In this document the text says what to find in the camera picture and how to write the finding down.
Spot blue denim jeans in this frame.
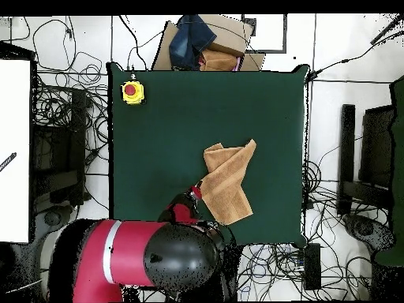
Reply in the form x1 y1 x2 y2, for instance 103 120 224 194
168 14 218 70

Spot brown cardboard box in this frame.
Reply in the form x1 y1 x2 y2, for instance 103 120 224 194
151 13 266 72

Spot white flat panel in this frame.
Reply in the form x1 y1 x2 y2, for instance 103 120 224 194
0 59 32 243

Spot orange folded cloth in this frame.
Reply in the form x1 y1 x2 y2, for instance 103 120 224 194
199 49 241 72

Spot tan terry towel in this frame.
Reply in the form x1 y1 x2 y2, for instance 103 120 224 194
199 138 257 226

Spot floor cable tangle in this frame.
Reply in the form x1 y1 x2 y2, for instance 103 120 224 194
236 160 389 301
31 18 110 178

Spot yellow emergency stop button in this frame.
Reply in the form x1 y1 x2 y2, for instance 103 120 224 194
120 73 146 106

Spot black stand base foot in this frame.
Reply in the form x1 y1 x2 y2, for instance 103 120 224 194
34 204 77 234
342 213 396 253

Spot black tripod rod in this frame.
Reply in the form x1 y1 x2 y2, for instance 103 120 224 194
370 13 404 45

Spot black power box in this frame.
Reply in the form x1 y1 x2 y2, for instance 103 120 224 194
303 242 322 290

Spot black flat bar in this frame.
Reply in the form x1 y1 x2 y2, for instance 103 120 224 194
336 103 357 217

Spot striped black rod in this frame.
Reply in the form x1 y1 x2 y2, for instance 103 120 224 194
0 151 17 173

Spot black equipment rack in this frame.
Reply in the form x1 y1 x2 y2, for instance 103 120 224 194
359 105 395 190
31 88 88 212

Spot dark green table cloth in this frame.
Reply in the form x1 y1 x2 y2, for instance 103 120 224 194
106 62 311 248

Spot black rectangular frame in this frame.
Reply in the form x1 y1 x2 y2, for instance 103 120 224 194
241 13 288 54

